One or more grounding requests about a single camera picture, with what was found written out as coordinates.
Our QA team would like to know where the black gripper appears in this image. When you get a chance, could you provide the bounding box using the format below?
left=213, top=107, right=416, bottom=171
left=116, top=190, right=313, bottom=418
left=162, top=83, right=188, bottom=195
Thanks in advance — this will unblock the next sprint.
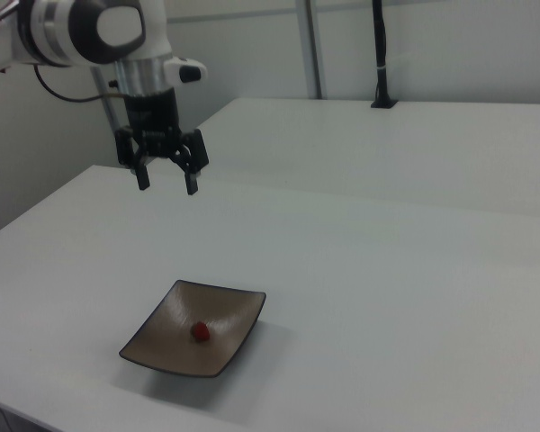
left=114, top=87, right=210, bottom=196

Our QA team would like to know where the red strawberry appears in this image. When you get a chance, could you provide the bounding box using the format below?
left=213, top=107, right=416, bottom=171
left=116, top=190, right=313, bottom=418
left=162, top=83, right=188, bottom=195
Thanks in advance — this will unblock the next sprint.
left=190, top=320, right=212, bottom=343

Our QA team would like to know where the square brown ceramic plate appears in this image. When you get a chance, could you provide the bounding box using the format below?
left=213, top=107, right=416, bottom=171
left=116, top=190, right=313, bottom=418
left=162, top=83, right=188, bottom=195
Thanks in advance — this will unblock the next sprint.
left=118, top=279, right=267, bottom=379

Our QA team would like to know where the black pole with base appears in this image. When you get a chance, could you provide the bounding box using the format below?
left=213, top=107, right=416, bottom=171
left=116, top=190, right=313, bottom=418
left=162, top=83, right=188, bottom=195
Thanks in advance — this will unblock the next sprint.
left=370, top=0, right=398, bottom=110

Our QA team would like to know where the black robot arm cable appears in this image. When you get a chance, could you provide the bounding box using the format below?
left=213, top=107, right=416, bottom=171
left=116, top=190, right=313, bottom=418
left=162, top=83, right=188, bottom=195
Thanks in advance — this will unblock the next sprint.
left=33, top=65, right=127, bottom=103

